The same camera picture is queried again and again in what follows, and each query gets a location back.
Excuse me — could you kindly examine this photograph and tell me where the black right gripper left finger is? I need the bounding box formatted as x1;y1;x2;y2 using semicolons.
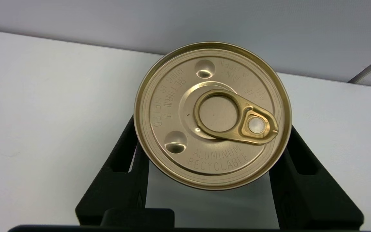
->
75;116;175;226

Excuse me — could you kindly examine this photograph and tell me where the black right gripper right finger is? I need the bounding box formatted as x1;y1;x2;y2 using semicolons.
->
269;126;364;230

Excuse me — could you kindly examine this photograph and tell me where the gold-lidded tin can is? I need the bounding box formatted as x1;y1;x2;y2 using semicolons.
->
134;42;292;191

